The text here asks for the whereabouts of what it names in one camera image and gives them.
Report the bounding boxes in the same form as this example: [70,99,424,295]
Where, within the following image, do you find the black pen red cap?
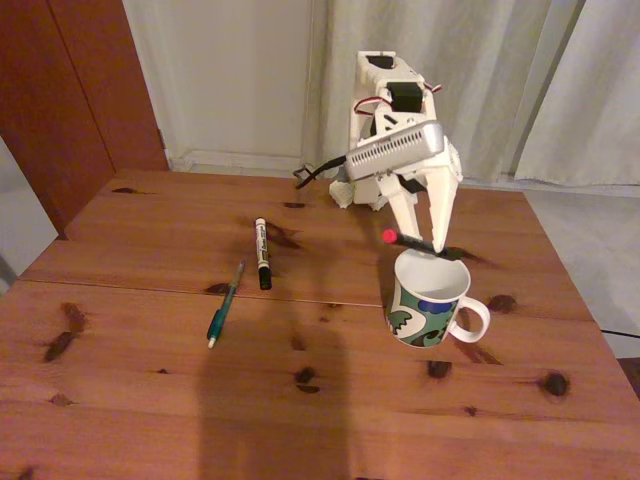
[382,228,464,261]

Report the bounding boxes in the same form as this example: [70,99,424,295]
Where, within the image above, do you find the white marker black cap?
[253,217,274,291]

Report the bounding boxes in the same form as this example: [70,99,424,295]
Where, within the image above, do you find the green transparent pen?
[207,258,247,350]

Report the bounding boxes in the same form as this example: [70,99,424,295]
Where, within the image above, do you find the cream curtain panel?
[309,0,584,187]

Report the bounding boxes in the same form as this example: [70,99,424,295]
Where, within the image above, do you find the white mug green blue pattern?
[385,247,491,347]

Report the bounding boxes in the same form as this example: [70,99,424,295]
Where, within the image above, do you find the white curtain panel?
[514,0,640,189]

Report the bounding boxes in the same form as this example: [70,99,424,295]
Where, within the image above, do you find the brown wooden cabinet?
[0,0,169,241]

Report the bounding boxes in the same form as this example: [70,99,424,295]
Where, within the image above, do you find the silver camera box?
[344,121,446,182]

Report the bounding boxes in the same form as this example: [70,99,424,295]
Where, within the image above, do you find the black camera cable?
[293,156,349,190]

